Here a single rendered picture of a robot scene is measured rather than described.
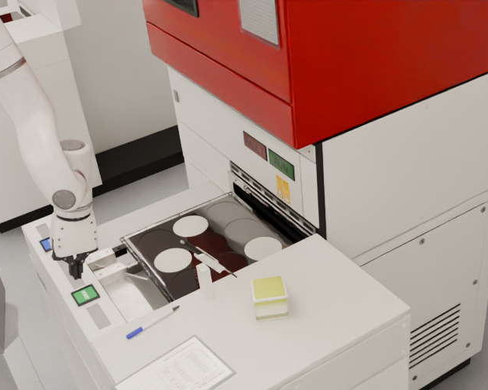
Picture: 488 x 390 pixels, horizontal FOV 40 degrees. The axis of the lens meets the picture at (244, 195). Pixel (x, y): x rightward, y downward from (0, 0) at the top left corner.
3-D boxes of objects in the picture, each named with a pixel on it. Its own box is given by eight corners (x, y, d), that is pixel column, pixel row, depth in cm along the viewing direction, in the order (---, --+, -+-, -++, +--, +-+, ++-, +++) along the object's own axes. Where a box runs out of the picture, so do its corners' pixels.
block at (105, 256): (111, 254, 188) (109, 245, 187) (116, 260, 186) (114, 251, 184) (84, 265, 185) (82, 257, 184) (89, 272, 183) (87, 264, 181)
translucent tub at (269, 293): (284, 295, 155) (283, 273, 151) (290, 319, 148) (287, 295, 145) (252, 300, 154) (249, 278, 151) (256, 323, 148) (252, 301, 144)
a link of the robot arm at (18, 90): (10, 75, 124) (93, 206, 137) (27, 51, 138) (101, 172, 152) (-33, 95, 125) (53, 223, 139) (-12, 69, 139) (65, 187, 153)
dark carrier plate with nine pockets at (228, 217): (231, 196, 204) (231, 193, 204) (297, 252, 178) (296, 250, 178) (126, 239, 191) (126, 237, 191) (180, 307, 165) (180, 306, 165)
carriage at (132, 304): (113, 261, 190) (111, 252, 189) (170, 336, 164) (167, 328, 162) (86, 272, 187) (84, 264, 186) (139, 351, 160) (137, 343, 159)
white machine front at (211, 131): (189, 154, 242) (171, 49, 220) (328, 271, 182) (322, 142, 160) (181, 157, 241) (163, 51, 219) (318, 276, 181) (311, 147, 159)
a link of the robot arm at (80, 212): (86, 187, 155) (87, 199, 156) (48, 194, 150) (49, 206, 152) (99, 203, 148) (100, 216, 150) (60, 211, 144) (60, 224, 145)
